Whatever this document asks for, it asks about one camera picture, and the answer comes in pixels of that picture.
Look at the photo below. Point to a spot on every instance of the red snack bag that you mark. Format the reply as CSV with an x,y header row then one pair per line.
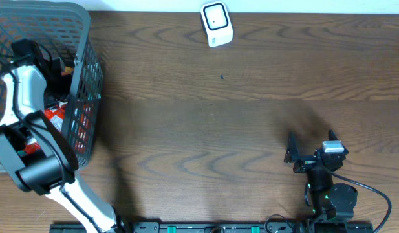
x,y
56,115

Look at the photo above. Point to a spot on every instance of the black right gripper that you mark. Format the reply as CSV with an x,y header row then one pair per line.
x,y
306,162

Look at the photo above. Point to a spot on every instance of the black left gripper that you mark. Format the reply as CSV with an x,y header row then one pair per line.
x,y
64,81

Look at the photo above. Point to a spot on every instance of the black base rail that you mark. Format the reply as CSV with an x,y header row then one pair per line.
x,y
272,227

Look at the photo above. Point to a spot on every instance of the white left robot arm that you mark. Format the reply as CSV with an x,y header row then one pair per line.
x,y
39,159

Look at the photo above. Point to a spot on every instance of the white barcode scanner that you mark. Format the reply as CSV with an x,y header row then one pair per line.
x,y
216,23

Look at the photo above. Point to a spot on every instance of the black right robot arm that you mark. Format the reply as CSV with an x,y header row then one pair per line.
x,y
335,200

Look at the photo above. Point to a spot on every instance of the grey plastic shopping basket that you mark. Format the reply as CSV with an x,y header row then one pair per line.
x,y
62,31

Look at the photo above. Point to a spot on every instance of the small orange box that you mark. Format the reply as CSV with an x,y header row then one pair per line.
x,y
68,70

